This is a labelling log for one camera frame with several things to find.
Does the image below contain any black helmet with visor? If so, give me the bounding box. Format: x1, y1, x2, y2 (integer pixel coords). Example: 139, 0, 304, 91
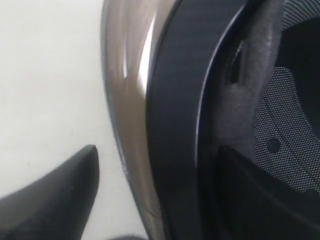
101, 0, 320, 240

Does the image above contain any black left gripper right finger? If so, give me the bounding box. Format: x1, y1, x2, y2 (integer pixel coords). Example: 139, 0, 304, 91
216, 147, 320, 240

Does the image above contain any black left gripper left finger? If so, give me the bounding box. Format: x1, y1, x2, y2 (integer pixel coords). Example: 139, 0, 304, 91
0, 145, 100, 240

